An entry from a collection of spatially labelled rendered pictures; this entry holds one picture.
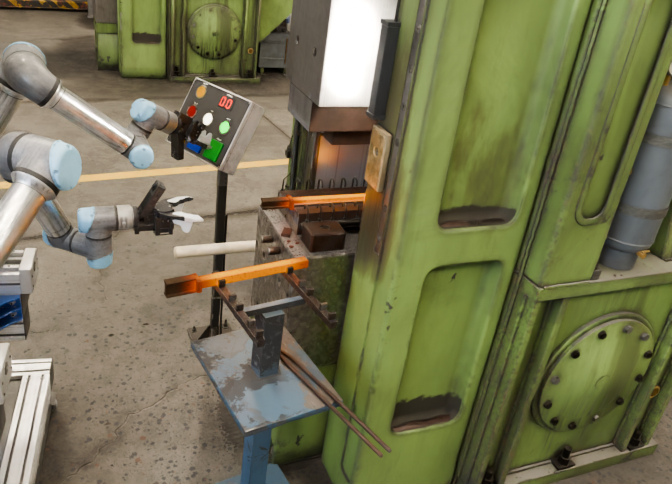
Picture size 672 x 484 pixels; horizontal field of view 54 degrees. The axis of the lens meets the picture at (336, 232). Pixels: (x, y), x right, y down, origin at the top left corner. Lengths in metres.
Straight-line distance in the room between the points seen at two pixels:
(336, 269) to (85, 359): 1.38
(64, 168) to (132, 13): 5.17
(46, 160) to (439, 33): 1.00
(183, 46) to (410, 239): 5.27
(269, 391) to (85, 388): 1.22
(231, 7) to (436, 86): 5.36
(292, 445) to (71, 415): 0.88
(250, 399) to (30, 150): 0.85
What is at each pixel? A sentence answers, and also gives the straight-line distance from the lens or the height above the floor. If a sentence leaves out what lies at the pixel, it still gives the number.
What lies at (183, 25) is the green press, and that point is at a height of 0.56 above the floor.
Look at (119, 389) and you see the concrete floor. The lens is 2.91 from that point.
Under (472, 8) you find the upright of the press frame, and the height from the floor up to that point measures 1.72.
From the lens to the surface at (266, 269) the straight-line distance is 1.87.
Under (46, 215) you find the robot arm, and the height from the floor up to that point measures 1.00.
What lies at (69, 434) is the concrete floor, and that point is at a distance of 2.75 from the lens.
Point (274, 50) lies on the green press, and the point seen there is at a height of 0.26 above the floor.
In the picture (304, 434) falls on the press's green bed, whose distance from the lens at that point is 2.53.
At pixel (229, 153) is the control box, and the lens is 2.46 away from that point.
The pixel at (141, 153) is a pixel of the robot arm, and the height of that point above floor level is 1.13.
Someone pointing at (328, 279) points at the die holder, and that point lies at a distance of 2.10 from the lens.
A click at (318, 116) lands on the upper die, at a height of 1.32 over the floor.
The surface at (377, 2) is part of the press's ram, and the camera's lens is 1.92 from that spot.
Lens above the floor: 1.93
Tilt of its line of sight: 28 degrees down
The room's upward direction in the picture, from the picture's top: 8 degrees clockwise
